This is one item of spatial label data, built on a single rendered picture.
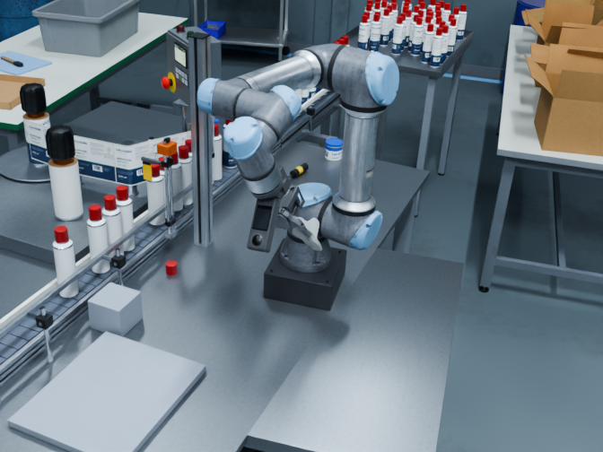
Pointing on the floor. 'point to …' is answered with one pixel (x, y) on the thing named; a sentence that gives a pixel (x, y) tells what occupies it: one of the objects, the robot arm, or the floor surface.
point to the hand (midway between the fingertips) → (290, 248)
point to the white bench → (83, 71)
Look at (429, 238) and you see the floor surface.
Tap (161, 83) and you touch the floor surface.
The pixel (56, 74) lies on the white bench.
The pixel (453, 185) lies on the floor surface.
